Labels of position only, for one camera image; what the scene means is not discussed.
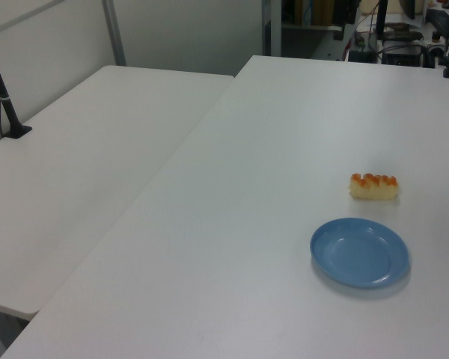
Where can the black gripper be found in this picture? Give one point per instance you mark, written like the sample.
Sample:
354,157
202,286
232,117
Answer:
344,11

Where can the bread roll with orange topping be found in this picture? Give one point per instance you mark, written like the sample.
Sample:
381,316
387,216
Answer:
374,190

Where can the blue round plate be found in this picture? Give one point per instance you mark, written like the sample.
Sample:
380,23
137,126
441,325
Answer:
359,258

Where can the small black desk device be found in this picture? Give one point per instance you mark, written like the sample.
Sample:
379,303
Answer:
363,56

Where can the black monitor stand pole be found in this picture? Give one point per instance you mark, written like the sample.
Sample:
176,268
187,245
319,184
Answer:
381,15

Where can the white shelf with books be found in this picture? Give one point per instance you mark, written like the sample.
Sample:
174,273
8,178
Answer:
307,13

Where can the dark flat desk device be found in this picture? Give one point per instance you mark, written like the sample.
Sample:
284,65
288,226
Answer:
402,34

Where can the black electronics box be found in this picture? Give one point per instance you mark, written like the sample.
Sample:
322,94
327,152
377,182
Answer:
400,58

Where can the dark monitor screen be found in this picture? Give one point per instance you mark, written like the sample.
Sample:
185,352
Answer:
411,7

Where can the black angled desk gadget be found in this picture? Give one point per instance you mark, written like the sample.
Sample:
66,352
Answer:
439,18

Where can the grey metal partition post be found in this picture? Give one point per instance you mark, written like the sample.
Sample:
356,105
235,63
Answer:
116,33
274,26

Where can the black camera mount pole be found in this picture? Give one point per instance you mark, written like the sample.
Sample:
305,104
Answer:
2,93

